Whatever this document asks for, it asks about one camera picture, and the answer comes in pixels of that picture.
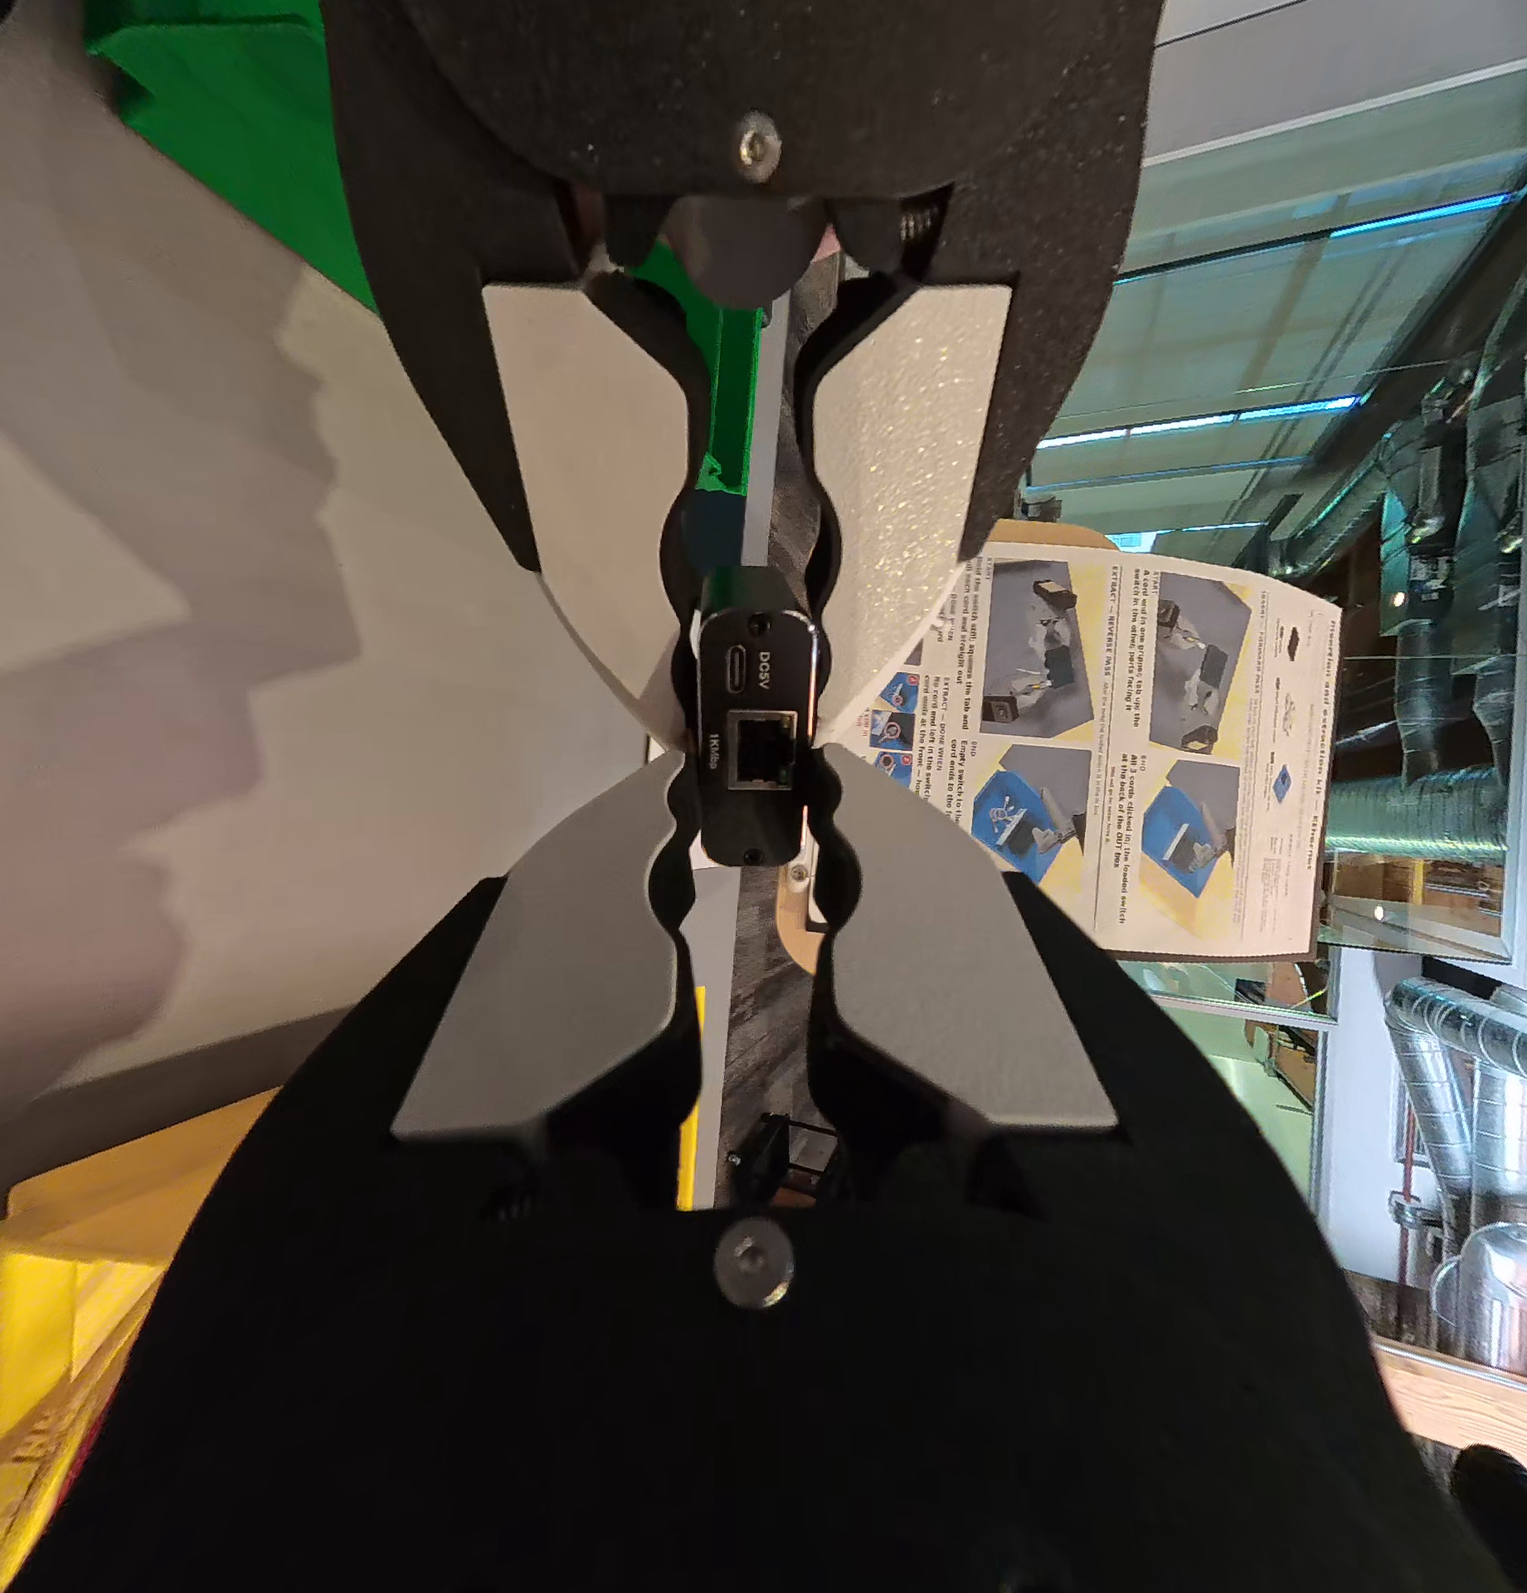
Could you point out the black ethernet switch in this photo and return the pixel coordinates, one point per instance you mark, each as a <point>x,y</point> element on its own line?
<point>757,773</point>

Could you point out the yellow plastic bin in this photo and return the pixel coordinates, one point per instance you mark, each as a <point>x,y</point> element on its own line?
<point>67,1306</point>

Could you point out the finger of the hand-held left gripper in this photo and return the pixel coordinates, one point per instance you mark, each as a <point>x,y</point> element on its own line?
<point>914,437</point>
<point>579,437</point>

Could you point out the green plastic bin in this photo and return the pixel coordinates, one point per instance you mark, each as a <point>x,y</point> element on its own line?
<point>216,127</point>

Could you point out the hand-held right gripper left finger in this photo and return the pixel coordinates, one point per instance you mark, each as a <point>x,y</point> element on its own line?
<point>553,982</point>

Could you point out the printed instruction sheet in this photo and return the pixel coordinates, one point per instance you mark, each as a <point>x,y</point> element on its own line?
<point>1148,744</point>

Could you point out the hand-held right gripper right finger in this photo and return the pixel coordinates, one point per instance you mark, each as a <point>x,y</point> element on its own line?
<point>962,982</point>

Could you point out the black floor stand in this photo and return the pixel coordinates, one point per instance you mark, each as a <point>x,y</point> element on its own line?
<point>1517,1530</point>

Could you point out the wooden sheet stand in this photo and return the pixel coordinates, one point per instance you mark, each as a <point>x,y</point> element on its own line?
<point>796,924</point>

